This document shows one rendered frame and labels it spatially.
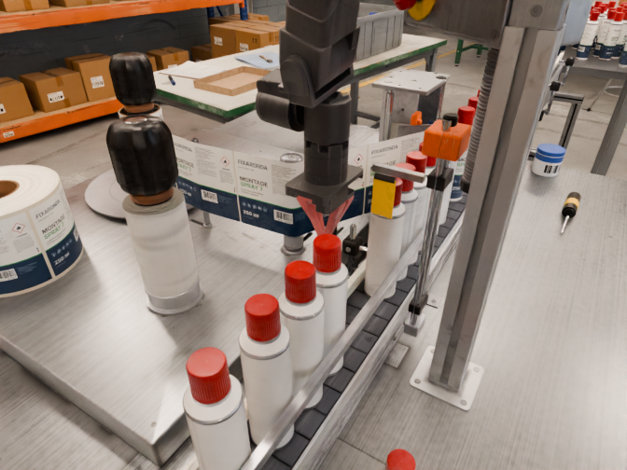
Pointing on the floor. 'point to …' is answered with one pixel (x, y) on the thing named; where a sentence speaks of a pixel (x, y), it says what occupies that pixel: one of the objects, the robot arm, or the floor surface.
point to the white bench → (226, 108)
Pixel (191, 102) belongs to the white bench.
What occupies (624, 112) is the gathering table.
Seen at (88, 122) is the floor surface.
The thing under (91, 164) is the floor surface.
